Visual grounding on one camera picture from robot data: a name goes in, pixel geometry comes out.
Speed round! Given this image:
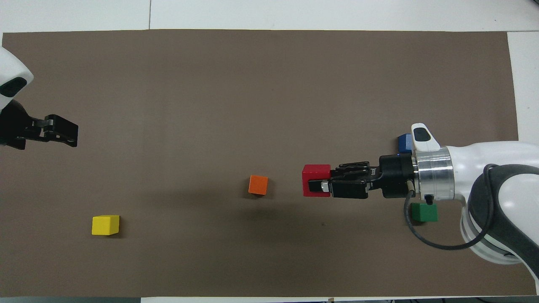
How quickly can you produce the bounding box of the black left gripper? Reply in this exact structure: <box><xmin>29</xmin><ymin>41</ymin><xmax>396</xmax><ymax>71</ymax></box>
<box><xmin>0</xmin><ymin>100</ymin><xmax>79</xmax><ymax>151</ymax></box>

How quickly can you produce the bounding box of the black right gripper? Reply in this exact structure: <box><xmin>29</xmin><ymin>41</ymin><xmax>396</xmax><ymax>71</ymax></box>
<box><xmin>308</xmin><ymin>153</ymin><xmax>418</xmax><ymax>199</ymax></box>

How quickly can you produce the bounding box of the red wooden block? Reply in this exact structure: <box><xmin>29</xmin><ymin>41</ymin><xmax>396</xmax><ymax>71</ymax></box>
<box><xmin>302</xmin><ymin>164</ymin><xmax>332</xmax><ymax>198</ymax></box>

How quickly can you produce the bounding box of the blue wooden block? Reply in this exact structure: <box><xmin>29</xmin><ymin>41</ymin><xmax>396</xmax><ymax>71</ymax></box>
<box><xmin>397</xmin><ymin>133</ymin><xmax>414</xmax><ymax>154</ymax></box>

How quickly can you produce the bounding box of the green wooden block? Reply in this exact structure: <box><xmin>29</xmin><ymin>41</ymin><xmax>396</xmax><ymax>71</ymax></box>
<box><xmin>411</xmin><ymin>202</ymin><xmax>438</xmax><ymax>223</ymax></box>

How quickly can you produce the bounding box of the orange wooden block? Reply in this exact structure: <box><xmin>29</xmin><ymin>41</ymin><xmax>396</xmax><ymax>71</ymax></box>
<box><xmin>248</xmin><ymin>175</ymin><xmax>269</xmax><ymax>196</ymax></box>

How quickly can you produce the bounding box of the yellow wooden block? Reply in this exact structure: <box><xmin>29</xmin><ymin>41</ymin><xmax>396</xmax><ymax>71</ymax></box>
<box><xmin>91</xmin><ymin>215</ymin><xmax>120</xmax><ymax>236</ymax></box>

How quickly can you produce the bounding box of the brown table mat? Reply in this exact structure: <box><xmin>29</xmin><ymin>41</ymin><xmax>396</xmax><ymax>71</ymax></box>
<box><xmin>0</xmin><ymin>29</ymin><xmax>523</xmax><ymax>298</ymax></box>

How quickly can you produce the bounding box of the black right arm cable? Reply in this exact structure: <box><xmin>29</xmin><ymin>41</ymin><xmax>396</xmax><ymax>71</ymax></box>
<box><xmin>403</xmin><ymin>163</ymin><xmax>499</xmax><ymax>251</ymax></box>

